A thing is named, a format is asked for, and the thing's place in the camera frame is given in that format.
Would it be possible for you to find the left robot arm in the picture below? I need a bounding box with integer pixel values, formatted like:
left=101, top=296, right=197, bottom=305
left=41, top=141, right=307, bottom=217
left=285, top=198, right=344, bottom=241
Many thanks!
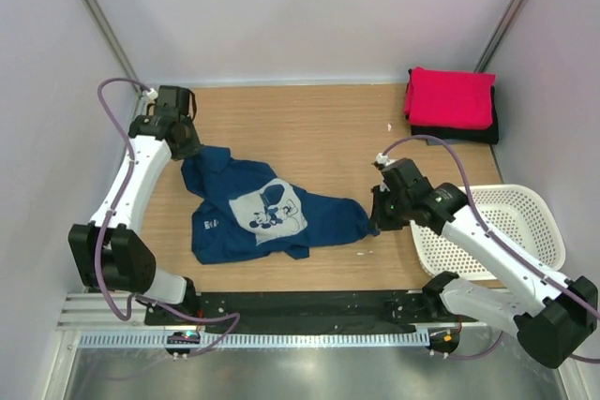
left=67, top=83, right=203, bottom=325

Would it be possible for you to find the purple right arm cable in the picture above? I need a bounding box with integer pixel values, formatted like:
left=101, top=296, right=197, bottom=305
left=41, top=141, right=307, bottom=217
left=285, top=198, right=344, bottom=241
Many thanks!
left=377, top=135, right=600, bottom=364

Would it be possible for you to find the folded black t-shirt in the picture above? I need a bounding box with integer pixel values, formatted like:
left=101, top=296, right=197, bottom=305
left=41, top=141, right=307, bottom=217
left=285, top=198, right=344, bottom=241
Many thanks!
left=410, top=86, right=500, bottom=145

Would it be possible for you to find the white slotted cable duct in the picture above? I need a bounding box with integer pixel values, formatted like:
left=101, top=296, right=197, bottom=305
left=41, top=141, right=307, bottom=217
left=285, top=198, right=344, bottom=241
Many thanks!
left=78, top=329, right=429, bottom=349

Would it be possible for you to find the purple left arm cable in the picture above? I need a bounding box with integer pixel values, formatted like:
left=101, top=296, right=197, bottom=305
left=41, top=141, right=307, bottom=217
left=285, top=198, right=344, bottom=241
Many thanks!
left=95, top=77, right=241, bottom=355

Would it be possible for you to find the aluminium rail frame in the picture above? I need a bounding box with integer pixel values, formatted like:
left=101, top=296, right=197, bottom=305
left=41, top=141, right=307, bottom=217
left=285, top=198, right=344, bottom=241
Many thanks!
left=56, top=288, right=572, bottom=332

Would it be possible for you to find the folded grey t-shirt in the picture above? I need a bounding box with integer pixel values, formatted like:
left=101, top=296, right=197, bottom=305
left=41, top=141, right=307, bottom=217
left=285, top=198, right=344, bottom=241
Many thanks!
left=426, top=137, right=463, bottom=145

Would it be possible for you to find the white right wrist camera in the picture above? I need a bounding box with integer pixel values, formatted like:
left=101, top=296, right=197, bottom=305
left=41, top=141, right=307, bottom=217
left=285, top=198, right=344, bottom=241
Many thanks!
left=373, top=153, right=396, bottom=170

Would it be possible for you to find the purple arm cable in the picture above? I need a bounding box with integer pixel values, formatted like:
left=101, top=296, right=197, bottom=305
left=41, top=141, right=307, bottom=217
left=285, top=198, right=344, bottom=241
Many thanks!
left=95, top=77, right=241, bottom=355
left=377, top=135, right=600, bottom=364

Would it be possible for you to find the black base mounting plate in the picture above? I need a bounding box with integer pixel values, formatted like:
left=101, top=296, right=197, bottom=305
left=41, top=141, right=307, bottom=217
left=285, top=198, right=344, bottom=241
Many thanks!
left=143, top=290, right=480, bottom=336

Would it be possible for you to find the folded pink t-shirt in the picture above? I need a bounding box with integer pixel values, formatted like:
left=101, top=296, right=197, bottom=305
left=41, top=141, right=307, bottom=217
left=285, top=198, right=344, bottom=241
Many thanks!
left=403, top=67, right=496, bottom=130

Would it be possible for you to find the blue printed t-shirt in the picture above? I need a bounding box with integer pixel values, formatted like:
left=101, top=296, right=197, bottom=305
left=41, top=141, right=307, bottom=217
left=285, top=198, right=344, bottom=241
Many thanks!
left=181, top=146, right=379, bottom=264

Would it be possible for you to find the white perforated plastic basket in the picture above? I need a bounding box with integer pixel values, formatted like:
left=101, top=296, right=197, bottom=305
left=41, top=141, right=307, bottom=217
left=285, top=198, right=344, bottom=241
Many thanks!
left=411, top=185, right=566, bottom=281

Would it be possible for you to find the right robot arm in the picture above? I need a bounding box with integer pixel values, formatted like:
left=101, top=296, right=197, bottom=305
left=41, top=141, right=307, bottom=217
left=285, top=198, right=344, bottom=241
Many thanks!
left=372, top=155, right=599, bottom=368

